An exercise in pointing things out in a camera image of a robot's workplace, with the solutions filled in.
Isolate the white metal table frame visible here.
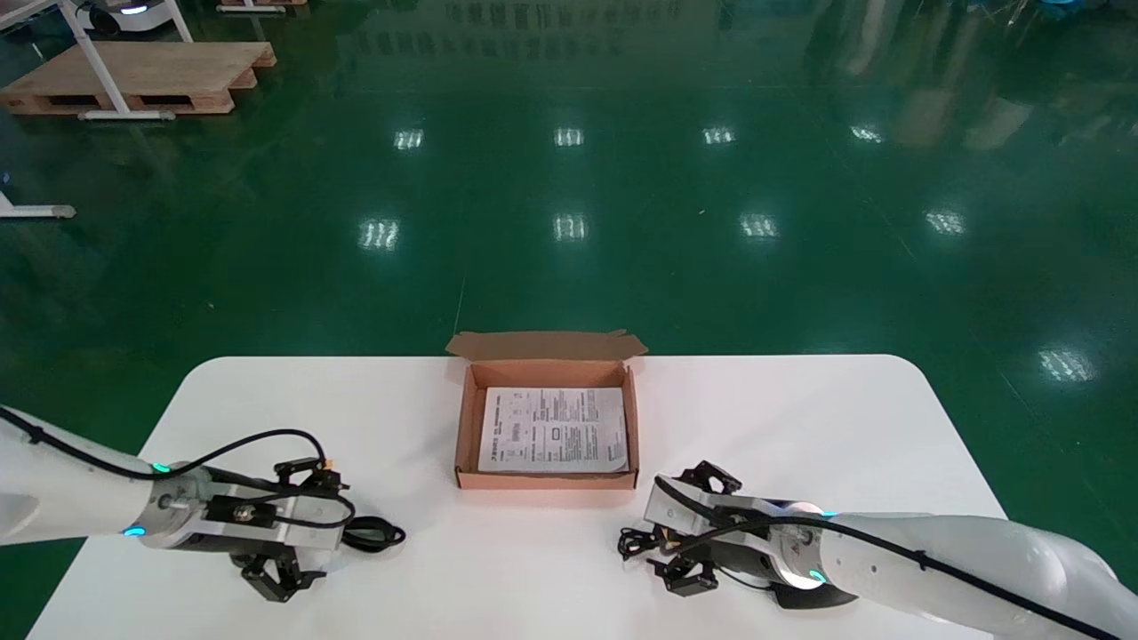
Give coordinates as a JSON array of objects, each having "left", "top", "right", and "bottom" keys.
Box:
[{"left": 0, "top": 0, "right": 194, "bottom": 122}]

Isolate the white printed instruction sheet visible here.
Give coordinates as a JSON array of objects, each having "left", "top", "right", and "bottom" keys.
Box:
[{"left": 478, "top": 387, "right": 629, "bottom": 474}]

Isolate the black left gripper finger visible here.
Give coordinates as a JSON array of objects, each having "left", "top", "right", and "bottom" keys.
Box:
[
  {"left": 276, "top": 458, "right": 349, "bottom": 494},
  {"left": 242, "top": 556, "right": 326, "bottom": 604}
]

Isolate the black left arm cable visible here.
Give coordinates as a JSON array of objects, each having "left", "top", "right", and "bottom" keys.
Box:
[{"left": 0, "top": 404, "right": 357, "bottom": 534}]

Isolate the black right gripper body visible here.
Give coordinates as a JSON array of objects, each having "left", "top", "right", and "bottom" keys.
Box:
[{"left": 693, "top": 502, "right": 801, "bottom": 583}]

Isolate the thick black cable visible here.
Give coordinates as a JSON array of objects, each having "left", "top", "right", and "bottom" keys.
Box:
[{"left": 341, "top": 516, "right": 406, "bottom": 555}]

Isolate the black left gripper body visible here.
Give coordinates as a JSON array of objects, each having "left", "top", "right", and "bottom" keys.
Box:
[{"left": 209, "top": 480, "right": 352, "bottom": 570}]

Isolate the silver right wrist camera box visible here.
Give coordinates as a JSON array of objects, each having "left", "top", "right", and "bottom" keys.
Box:
[{"left": 644, "top": 480, "right": 717, "bottom": 540}]

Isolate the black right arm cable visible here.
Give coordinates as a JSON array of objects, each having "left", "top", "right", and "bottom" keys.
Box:
[{"left": 653, "top": 476, "right": 1138, "bottom": 640}]

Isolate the large wooden pallet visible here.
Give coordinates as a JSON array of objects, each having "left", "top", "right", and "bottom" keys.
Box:
[{"left": 0, "top": 41, "right": 277, "bottom": 117}]

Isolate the black wired computer mouse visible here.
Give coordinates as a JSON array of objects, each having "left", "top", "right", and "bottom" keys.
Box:
[{"left": 618, "top": 526, "right": 860, "bottom": 611}]

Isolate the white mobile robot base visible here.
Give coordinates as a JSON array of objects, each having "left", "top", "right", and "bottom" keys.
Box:
[{"left": 76, "top": 0, "right": 184, "bottom": 35}]

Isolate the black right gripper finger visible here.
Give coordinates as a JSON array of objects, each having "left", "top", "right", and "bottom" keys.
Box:
[
  {"left": 680, "top": 460, "right": 743, "bottom": 494},
  {"left": 653, "top": 556, "right": 719, "bottom": 596}
]

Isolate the brown cardboard box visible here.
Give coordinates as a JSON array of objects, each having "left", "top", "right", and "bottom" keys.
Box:
[{"left": 446, "top": 331, "right": 648, "bottom": 491}]

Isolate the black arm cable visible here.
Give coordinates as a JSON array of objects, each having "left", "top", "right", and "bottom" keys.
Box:
[
  {"left": 0, "top": 404, "right": 357, "bottom": 534},
  {"left": 653, "top": 476, "right": 1138, "bottom": 640}
]

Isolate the white metal stand foot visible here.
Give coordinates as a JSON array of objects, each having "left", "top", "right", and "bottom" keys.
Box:
[{"left": 0, "top": 191, "right": 76, "bottom": 220}]

